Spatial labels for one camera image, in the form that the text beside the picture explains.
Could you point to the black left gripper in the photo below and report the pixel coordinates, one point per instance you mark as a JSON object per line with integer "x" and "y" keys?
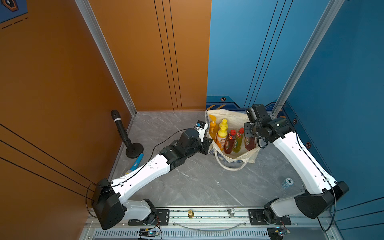
{"x": 205, "y": 145}

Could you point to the dark red soap bottle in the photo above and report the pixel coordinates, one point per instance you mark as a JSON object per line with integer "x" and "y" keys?
{"x": 229, "y": 144}
{"x": 250, "y": 143}

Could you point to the large orange dish soap bottle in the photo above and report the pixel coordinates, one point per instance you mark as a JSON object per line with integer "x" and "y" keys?
{"x": 214, "y": 127}

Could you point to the orange bottle yellow cap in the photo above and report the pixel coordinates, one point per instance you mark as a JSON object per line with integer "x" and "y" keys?
{"x": 223, "y": 123}
{"x": 222, "y": 137}

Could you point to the green soap bottle red cap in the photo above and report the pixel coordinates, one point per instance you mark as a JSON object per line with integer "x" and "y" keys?
{"x": 238, "y": 140}

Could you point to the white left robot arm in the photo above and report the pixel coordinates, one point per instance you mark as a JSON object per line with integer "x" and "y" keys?
{"x": 111, "y": 200}

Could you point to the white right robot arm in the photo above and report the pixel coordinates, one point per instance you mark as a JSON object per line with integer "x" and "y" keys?
{"x": 321, "y": 189}

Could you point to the small blue white tape roll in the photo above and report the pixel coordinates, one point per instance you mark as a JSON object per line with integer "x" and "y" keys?
{"x": 287, "y": 183}

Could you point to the black microphone on stand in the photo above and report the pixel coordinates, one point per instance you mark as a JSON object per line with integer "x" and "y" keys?
{"x": 133, "y": 150}

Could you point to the blue pen on table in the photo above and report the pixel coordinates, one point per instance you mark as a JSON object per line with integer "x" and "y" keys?
{"x": 135, "y": 165}

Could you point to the green circuit board left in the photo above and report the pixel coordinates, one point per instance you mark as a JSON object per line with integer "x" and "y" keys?
{"x": 149, "y": 233}

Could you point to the circuit board right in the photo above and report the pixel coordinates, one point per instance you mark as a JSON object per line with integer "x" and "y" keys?
{"x": 275, "y": 234}

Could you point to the brass knob on rail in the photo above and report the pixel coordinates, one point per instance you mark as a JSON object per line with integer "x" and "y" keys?
{"x": 190, "y": 213}

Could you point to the silver knob on rail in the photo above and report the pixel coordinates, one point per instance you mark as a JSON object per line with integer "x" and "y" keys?
{"x": 231, "y": 212}

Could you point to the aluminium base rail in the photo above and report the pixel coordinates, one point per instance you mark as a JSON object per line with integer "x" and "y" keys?
{"x": 214, "y": 223}

